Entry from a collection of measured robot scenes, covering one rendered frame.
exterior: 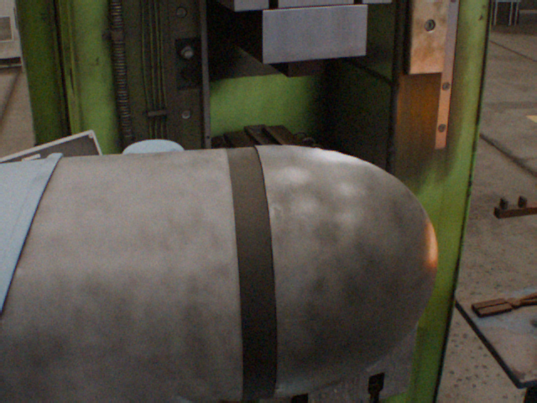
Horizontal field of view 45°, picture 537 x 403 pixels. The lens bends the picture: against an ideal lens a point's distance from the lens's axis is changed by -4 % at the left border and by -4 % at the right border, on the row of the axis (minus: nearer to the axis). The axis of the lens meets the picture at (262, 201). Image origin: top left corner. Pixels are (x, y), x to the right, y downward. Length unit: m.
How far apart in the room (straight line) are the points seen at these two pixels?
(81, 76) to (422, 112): 0.74
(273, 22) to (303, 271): 0.93
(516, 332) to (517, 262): 1.68
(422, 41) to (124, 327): 1.25
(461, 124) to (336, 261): 1.37
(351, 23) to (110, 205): 0.99
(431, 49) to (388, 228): 1.20
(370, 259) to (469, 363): 2.27
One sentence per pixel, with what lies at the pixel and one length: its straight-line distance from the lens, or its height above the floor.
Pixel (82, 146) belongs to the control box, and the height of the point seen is 1.18.
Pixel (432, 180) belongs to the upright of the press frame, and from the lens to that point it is 1.62.
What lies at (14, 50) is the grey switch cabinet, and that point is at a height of 0.17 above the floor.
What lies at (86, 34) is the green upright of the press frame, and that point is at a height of 1.32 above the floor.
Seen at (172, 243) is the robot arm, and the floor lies 1.44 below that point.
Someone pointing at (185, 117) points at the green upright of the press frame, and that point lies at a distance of 1.32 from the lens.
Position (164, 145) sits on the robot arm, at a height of 1.29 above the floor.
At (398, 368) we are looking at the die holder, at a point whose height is 0.55.
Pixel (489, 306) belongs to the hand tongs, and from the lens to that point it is 1.56.
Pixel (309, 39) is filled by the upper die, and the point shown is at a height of 1.31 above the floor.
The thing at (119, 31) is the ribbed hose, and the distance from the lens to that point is 1.22.
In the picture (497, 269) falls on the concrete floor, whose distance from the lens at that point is 3.11.
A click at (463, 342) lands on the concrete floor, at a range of 2.62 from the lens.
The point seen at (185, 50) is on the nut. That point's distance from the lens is 1.29.
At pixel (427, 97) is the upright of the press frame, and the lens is 1.53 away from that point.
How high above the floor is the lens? 1.57
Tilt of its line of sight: 26 degrees down
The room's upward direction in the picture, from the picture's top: straight up
